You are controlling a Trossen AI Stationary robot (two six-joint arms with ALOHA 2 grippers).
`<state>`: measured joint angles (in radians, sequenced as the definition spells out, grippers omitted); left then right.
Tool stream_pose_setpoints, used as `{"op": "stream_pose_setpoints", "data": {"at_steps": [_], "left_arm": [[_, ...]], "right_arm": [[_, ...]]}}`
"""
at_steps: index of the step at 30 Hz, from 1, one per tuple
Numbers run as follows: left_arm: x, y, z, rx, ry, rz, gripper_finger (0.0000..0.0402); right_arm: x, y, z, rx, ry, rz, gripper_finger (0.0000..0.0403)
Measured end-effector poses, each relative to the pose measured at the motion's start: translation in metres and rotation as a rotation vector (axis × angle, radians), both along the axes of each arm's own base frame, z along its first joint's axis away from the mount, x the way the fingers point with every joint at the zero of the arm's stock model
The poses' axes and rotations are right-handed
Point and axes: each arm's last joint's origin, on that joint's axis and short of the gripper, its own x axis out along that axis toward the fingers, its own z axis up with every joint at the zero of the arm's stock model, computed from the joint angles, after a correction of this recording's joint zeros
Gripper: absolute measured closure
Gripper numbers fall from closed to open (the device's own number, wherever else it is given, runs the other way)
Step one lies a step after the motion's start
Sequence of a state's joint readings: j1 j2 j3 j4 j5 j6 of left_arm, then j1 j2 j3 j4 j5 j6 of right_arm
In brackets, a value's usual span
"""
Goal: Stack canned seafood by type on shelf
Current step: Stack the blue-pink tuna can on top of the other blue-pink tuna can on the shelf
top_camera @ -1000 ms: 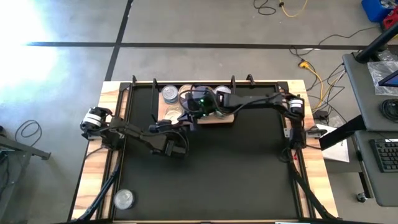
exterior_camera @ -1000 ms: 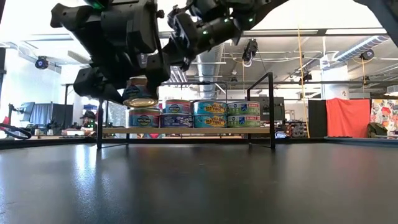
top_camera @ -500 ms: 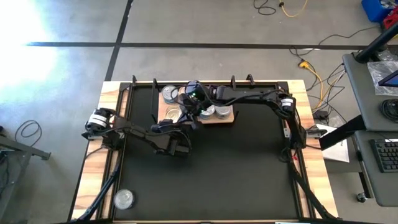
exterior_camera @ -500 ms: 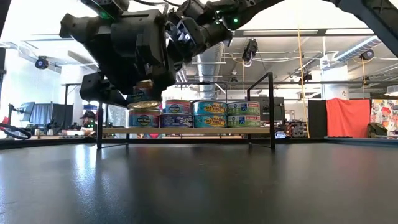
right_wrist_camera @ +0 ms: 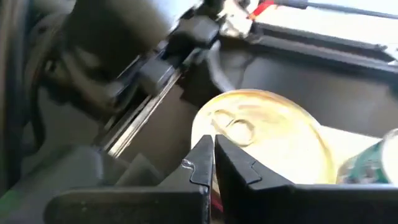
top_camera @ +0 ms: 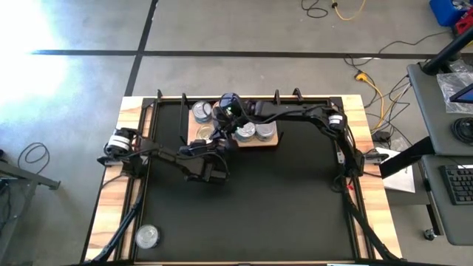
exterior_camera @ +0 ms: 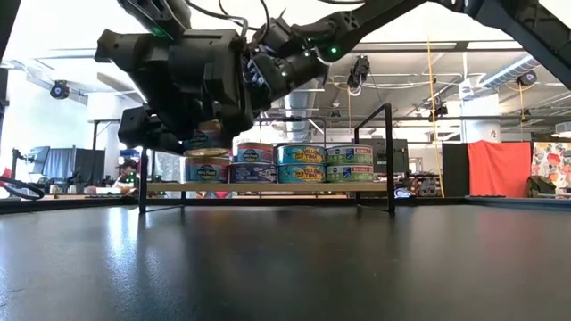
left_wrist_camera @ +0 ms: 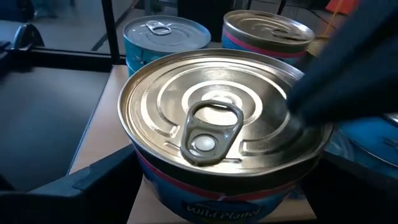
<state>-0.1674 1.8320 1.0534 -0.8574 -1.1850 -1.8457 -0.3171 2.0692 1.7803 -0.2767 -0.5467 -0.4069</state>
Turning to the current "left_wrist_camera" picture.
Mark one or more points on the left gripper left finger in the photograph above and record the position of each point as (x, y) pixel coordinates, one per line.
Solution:
(93, 199)

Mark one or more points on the pale gold tin can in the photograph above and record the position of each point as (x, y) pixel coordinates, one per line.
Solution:
(217, 93)

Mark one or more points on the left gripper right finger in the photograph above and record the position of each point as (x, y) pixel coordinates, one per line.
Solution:
(357, 202)

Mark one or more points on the orange cloth panel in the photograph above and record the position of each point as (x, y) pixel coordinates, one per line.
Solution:
(342, 4)

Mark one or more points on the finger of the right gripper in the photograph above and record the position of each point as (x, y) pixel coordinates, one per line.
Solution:
(357, 71)

